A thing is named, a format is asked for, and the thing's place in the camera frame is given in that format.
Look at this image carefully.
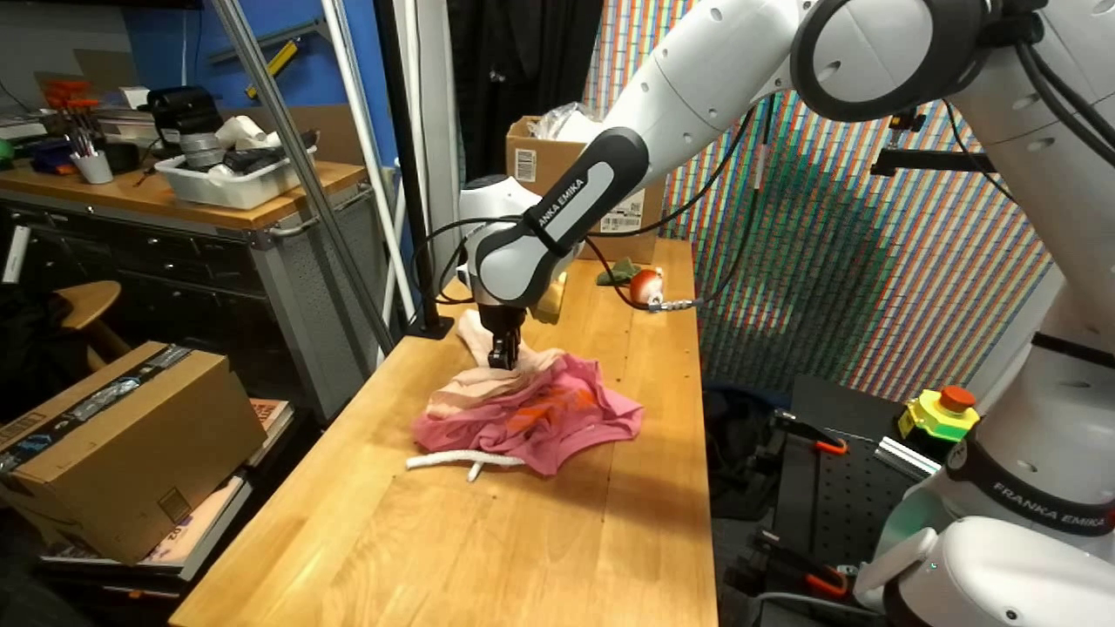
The wooden workbench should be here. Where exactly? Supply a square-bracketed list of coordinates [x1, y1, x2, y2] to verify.
[0, 164, 381, 421]

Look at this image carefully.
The pink t-shirt orange print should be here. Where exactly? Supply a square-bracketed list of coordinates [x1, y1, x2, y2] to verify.
[410, 352, 640, 479]

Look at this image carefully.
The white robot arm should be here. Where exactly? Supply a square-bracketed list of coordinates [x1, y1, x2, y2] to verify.
[466, 0, 1115, 627]

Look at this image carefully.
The open cardboard box with label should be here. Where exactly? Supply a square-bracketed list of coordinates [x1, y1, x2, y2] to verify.
[506, 113, 664, 263]

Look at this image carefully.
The peach t-shirt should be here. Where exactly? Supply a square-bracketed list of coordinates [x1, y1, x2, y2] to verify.
[424, 309, 560, 418]

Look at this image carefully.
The cardboard box on floor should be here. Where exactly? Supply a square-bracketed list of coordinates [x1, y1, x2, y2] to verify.
[0, 342, 266, 560]

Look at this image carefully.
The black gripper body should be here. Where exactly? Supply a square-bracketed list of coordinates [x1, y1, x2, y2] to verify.
[481, 308, 527, 345]

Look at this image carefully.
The white plastic bin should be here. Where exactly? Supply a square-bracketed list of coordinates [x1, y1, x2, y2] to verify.
[154, 156, 298, 210]

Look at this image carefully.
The yellow red emergency stop button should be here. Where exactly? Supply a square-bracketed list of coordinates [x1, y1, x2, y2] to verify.
[896, 382, 978, 442]

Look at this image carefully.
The red plush radish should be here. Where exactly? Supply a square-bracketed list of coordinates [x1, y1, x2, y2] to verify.
[596, 266, 664, 309]

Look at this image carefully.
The silver tripod leg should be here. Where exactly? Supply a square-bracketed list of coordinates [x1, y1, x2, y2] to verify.
[211, 0, 396, 352]

